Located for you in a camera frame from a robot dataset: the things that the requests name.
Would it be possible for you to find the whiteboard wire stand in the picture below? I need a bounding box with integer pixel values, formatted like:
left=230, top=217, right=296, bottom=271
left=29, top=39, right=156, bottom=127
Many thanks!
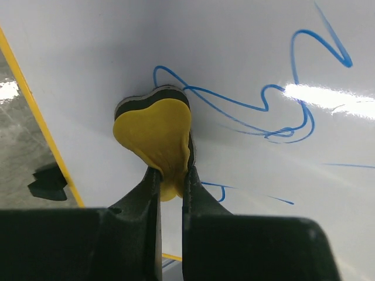
left=28, top=163, right=67, bottom=201

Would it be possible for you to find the yellow framed whiteboard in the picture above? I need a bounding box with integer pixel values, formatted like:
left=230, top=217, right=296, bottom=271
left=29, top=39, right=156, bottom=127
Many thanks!
left=1, top=1, right=374, bottom=280

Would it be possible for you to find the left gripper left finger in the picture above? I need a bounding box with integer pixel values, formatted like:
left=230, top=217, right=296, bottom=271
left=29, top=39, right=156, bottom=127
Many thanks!
left=1, top=168, right=162, bottom=280

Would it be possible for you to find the yellow bone-shaped eraser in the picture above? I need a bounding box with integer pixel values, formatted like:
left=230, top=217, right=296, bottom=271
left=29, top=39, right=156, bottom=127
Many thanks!
left=112, top=85, right=195, bottom=201

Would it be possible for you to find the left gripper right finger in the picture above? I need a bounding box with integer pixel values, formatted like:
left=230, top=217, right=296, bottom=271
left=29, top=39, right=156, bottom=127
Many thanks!
left=182, top=167, right=340, bottom=280

